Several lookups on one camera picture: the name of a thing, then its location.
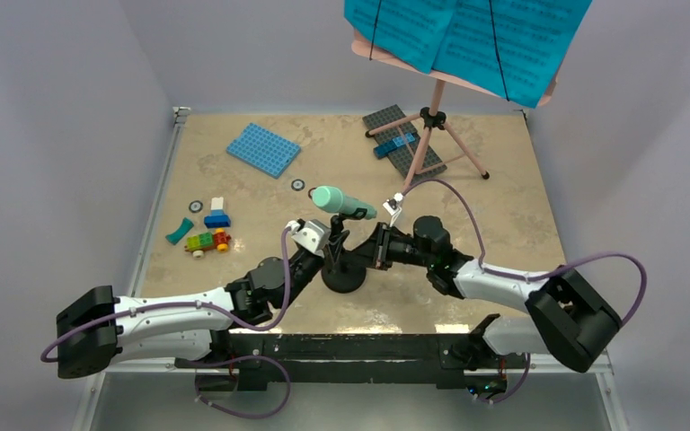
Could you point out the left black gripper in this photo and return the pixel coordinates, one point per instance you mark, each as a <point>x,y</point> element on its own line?
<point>334,246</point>

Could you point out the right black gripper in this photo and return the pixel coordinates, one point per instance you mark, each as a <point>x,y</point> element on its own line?
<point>375,252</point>

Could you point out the mint green toy microphone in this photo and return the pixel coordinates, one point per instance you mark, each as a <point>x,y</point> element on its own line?
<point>333,200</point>

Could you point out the pink music stand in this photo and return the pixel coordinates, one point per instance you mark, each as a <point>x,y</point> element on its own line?
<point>432,117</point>

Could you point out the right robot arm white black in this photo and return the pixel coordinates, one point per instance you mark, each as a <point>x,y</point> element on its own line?
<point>563,314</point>

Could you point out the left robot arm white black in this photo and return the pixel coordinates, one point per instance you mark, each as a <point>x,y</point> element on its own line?
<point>100,329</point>

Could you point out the blue brick on baseplate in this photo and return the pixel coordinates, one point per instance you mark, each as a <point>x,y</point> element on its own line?
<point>384,149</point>

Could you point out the blue white brick stack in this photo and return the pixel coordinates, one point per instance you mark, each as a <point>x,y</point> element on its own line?
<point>217,216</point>

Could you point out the blue brick baseplate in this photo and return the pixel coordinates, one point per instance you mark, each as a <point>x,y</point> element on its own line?
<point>264,150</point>

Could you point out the grey brick baseplate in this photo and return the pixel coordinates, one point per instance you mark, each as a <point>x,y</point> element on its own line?
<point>401,158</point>

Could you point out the teal curved brick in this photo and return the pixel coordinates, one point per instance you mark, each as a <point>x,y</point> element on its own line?
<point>184,228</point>

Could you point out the blue sheet music left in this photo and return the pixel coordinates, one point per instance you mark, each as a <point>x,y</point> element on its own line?
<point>412,31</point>

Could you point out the blue sheet music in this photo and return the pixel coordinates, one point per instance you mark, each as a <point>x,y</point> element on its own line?
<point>412,31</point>
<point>508,47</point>

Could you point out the blue sheet music right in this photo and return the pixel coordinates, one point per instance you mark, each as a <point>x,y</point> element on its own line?
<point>508,47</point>

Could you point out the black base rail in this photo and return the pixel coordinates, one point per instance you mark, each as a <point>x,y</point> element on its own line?
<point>447,361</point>

